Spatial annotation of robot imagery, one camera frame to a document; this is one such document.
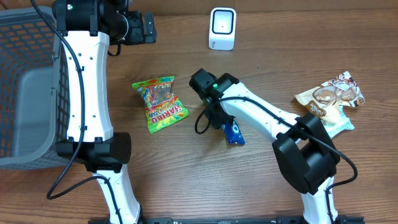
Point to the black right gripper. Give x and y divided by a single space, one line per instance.
216 122

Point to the blue Oreo cookie packet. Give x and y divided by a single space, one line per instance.
233 134

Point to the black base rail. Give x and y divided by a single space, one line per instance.
342 219

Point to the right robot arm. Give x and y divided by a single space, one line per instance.
305 154

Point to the white barcode scanner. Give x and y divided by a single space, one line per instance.
222 28

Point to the beige brown cookie bag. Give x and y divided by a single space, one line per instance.
325 100

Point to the green Haribo gummy bag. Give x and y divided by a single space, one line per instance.
162 107

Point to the light teal snack packet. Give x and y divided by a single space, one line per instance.
333 129

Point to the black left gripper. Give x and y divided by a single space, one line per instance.
137 38

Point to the grey plastic shopping basket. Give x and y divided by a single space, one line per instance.
34 92

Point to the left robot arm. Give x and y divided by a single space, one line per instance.
87 29

